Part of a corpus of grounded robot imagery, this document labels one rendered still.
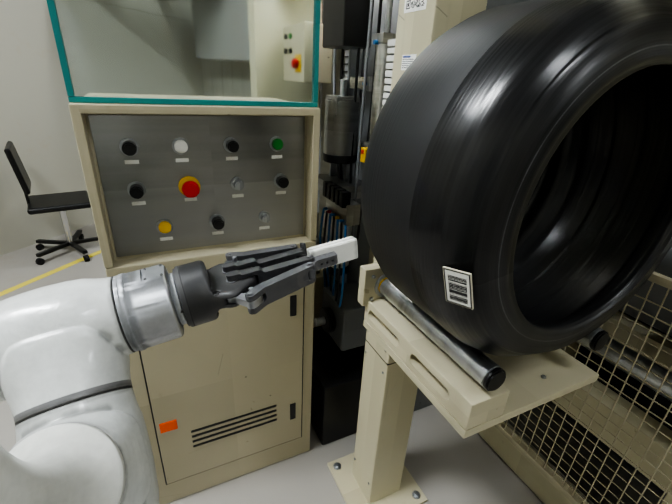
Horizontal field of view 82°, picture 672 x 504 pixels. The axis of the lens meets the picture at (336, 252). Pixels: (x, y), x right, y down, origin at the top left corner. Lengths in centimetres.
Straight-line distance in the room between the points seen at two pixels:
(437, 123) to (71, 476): 52
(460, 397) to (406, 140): 44
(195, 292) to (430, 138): 35
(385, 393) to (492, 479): 70
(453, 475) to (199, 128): 147
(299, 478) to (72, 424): 128
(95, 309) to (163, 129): 63
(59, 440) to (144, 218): 73
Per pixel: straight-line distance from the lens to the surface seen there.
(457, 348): 74
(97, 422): 44
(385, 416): 128
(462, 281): 53
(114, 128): 102
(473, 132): 50
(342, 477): 163
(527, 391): 88
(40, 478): 36
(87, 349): 46
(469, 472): 176
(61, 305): 47
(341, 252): 52
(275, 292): 46
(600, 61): 57
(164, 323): 46
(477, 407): 73
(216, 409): 138
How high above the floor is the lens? 134
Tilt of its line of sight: 24 degrees down
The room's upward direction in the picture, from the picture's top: 3 degrees clockwise
